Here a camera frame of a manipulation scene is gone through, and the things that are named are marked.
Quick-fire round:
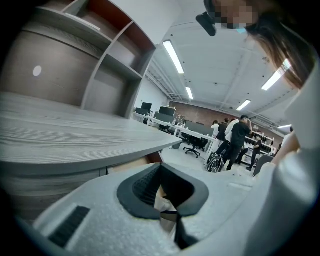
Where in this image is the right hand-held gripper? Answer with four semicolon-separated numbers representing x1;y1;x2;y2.
284;59;320;151

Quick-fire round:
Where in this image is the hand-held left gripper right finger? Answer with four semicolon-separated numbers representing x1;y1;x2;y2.
159;162;255;251

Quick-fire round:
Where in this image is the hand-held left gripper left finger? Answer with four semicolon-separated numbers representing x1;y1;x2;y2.
33;162;176;256

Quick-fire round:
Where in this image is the person's right forearm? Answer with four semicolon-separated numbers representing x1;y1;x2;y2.
272;132;301;166

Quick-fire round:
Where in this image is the black and white backpack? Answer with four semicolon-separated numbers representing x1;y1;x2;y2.
206;151;225;174

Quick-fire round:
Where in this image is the black office chair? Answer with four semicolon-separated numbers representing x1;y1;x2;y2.
183;136;202;159

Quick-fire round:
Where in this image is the storage rack with dark items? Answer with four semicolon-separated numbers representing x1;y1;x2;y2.
243;128;279;166

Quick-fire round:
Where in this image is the long white office desk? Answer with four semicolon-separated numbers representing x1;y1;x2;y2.
132;111;219;166

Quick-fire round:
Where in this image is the dark desk divider panel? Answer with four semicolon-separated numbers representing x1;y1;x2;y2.
184;121;215;137
154;111;175;124

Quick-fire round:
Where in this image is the grey chair back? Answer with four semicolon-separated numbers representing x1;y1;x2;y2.
252;154;275;178

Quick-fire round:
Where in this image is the person's head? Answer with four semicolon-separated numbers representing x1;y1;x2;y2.
203;0;261;35

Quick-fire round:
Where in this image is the grey wooden shelf unit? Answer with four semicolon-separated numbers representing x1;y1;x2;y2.
0;0;157;120

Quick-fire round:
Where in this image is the black head-worn camera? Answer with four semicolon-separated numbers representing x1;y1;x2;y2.
196;11;218;38

